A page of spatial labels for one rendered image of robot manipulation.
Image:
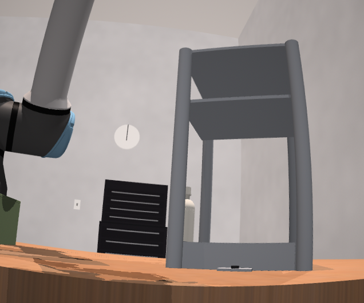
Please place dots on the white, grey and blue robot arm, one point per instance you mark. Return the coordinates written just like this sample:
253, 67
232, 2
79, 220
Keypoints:
42, 124

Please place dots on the grey shelving unit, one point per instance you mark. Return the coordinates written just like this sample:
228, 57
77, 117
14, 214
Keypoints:
230, 78

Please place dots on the grey bottle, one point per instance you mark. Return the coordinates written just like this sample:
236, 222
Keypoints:
189, 217

